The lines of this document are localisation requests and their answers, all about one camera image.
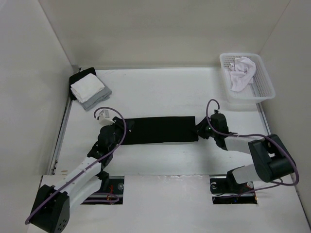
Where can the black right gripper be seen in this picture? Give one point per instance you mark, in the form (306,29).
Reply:
(200,126)

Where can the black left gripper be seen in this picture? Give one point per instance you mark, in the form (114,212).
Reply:
(119,123)

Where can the black tank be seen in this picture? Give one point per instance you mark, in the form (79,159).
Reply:
(76,77)
(165,129)

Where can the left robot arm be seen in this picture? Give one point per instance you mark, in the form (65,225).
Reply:
(53,204)

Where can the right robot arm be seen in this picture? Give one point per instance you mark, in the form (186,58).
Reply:
(271,160)

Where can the folded grey tank top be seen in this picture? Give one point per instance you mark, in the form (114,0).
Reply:
(102,95)

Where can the folded white tank top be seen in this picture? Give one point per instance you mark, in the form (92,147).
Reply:
(86,87)

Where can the crumpled white tank top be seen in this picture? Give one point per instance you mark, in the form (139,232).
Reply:
(242,71)

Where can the folded black tank top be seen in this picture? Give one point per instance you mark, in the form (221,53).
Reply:
(76,77)

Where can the white perforated plastic basket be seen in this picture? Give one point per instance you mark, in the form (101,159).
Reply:
(261,89)

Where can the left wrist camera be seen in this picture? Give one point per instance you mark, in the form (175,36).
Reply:
(104,116)

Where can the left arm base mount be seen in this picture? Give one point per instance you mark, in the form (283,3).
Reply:
(110,193)

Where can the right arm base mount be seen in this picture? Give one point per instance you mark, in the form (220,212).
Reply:
(225,191)

